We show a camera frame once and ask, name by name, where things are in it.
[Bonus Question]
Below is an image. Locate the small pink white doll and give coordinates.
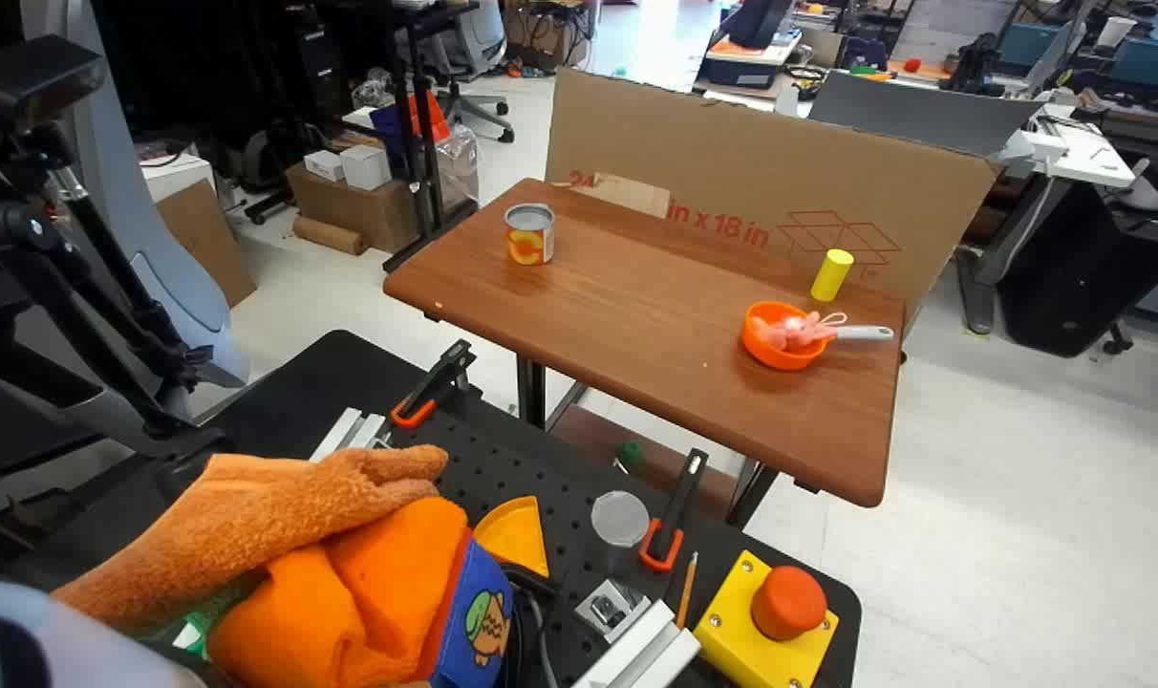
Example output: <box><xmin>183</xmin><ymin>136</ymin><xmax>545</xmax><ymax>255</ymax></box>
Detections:
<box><xmin>778</xmin><ymin>311</ymin><xmax>845</xmax><ymax>347</ymax></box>

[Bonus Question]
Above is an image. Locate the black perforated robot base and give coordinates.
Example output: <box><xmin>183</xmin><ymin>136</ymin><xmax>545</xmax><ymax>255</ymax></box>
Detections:
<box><xmin>0</xmin><ymin>326</ymin><xmax>862</xmax><ymax>688</ymax></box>

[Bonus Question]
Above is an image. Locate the orange toy pan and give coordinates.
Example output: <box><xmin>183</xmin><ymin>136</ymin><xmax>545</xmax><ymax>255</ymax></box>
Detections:
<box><xmin>737</xmin><ymin>302</ymin><xmax>895</xmax><ymax>371</ymax></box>

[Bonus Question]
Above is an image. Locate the yellow red tin can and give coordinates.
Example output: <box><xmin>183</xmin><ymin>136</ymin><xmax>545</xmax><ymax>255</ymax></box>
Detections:
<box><xmin>505</xmin><ymin>203</ymin><xmax>555</xmax><ymax>266</ymax></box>

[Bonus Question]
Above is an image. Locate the black orange clamp left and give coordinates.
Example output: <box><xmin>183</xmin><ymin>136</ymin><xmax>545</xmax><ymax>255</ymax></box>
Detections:
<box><xmin>388</xmin><ymin>342</ymin><xmax>475</xmax><ymax>432</ymax></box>

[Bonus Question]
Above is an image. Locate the black orange clamp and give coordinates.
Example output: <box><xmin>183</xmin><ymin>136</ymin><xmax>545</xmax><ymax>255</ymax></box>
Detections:
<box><xmin>388</xmin><ymin>342</ymin><xmax>475</xmax><ymax>432</ymax></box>
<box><xmin>639</xmin><ymin>446</ymin><xmax>705</xmax><ymax>572</ymax></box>

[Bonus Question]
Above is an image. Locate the grey round disc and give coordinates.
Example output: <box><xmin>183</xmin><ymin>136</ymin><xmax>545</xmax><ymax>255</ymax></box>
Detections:
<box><xmin>589</xmin><ymin>491</ymin><xmax>651</xmax><ymax>547</ymax></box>

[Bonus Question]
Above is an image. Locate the black orange clamp right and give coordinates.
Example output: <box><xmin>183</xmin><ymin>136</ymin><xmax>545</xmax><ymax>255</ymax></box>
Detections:
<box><xmin>639</xmin><ymin>446</ymin><xmax>705</xmax><ymax>572</ymax></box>

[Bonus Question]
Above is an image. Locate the orange wedge piece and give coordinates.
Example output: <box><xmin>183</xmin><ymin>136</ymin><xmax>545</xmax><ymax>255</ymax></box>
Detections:
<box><xmin>475</xmin><ymin>497</ymin><xmax>551</xmax><ymax>576</ymax></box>

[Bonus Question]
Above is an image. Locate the brown cardboard sheet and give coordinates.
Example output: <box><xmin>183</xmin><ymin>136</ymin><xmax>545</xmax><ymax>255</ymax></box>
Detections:
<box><xmin>545</xmin><ymin>71</ymin><xmax>997</xmax><ymax>313</ymax></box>

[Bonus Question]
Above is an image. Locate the yellow cylinder block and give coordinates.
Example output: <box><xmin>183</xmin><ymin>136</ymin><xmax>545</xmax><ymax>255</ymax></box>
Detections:
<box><xmin>810</xmin><ymin>248</ymin><xmax>856</xmax><ymax>302</ymax></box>

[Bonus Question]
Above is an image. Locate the orange plush toy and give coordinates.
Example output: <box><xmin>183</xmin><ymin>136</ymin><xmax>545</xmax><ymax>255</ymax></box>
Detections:
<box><xmin>207</xmin><ymin>497</ymin><xmax>515</xmax><ymax>688</ymax></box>

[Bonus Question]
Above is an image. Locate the yellow emergency stop box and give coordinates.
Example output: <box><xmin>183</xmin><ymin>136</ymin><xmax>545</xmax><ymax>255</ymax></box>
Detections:
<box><xmin>694</xmin><ymin>550</ymin><xmax>842</xmax><ymax>688</ymax></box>

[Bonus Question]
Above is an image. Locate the orange fuzzy cloth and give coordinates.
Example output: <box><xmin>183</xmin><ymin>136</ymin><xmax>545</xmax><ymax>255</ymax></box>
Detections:
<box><xmin>56</xmin><ymin>443</ymin><xmax>448</xmax><ymax>633</ymax></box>

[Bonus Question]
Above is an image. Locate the aluminium extrusion rail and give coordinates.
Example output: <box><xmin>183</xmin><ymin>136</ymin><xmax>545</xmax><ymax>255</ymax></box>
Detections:
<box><xmin>574</xmin><ymin>600</ymin><xmax>699</xmax><ymax>688</ymax></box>

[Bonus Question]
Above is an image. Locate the black camera tripod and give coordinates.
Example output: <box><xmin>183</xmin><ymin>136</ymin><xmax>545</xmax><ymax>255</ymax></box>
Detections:
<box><xmin>0</xmin><ymin>36</ymin><xmax>212</xmax><ymax>478</ymax></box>

